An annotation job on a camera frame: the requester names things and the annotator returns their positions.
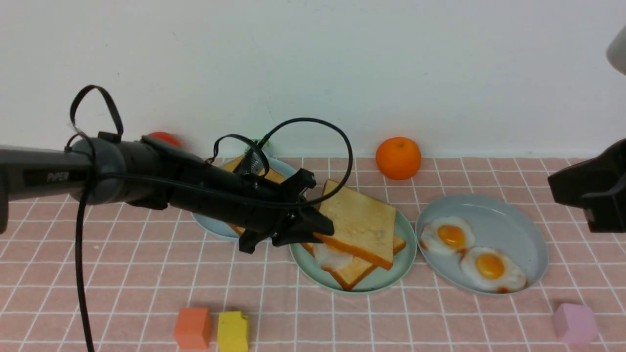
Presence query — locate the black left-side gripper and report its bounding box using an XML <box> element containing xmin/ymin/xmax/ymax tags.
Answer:
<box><xmin>169</xmin><ymin>165</ymin><xmax>335</xmax><ymax>254</ymax></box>

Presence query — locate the fried egg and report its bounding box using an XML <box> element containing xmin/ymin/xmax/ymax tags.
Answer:
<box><xmin>419</xmin><ymin>216</ymin><xmax>476</xmax><ymax>256</ymax></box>
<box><xmin>460</xmin><ymin>246</ymin><xmax>528</xmax><ymax>294</ymax></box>
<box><xmin>313</xmin><ymin>243</ymin><xmax>354</xmax><ymax>271</ymax></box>

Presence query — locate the toast slice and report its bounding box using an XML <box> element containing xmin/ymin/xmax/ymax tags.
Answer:
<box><xmin>314</xmin><ymin>179</ymin><xmax>396</xmax><ymax>270</ymax></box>
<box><xmin>226</xmin><ymin>223</ymin><xmax>246</xmax><ymax>238</ymax></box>
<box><xmin>219</xmin><ymin>154</ymin><xmax>295</xmax><ymax>183</ymax></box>
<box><xmin>300</xmin><ymin>235</ymin><xmax>406</xmax><ymax>291</ymax></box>

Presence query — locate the black right-side robot arm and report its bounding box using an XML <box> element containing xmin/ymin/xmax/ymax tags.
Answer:
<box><xmin>548</xmin><ymin>139</ymin><xmax>626</xmax><ymax>233</ymax></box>

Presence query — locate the black left-side robot arm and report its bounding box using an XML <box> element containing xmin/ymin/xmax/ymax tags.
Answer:
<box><xmin>1</xmin><ymin>136</ymin><xmax>335</xmax><ymax>254</ymax></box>

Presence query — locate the green cube block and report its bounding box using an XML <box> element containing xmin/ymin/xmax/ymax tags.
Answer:
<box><xmin>261</xmin><ymin>141</ymin><xmax>274</xmax><ymax>158</ymax></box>

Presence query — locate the light blue bread plate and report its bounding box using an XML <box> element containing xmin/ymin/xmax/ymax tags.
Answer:
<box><xmin>192</xmin><ymin>157</ymin><xmax>296</xmax><ymax>242</ymax></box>

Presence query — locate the green centre plate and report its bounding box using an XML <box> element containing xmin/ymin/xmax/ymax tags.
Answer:
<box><xmin>289</xmin><ymin>211</ymin><xmax>418</xmax><ymax>295</ymax></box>

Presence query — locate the orange tangerine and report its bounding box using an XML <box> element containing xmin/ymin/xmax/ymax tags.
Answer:
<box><xmin>375</xmin><ymin>136</ymin><xmax>422</xmax><ymax>180</ymax></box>

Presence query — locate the yellow cube block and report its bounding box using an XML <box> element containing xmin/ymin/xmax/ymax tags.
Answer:
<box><xmin>217</xmin><ymin>310</ymin><xmax>249</xmax><ymax>352</ymax></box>

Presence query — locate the red yellow pomegranate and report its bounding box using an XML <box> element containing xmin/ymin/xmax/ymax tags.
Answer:
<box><xmin>148</xmin><ymin>132</ymin><xmax>182</xmax><ymax>149</ymax></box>

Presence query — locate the orange cube block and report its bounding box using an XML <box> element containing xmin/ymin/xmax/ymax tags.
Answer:
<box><xmin>174</xmin><ymin>307</ymin><xmax>212</xmax><ymax>350</ymax></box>

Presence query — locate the pink checked tablecloth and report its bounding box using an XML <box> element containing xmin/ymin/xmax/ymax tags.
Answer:
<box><xmin>0</xmin><ymin>157</ymin><xmax>626</xmax><ymax>352</ymax></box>

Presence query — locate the grey blue egg plate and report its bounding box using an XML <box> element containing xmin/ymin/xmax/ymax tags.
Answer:
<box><xmin>416</xmin><ymin>194</ymin><xmax>549</xmax><ymax>296</ymax></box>

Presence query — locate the pink cube block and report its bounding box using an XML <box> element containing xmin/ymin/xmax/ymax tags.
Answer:
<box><xmin>553</xmin><ymin>303</ymin><xmax>599</xmax><ymax>345</ymax></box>

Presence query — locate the black right-side cable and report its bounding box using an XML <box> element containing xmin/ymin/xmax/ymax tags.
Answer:
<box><xmin>65</xmin><ymin>85</ymin><xmax>124</xmax><ymax>352</ymax></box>

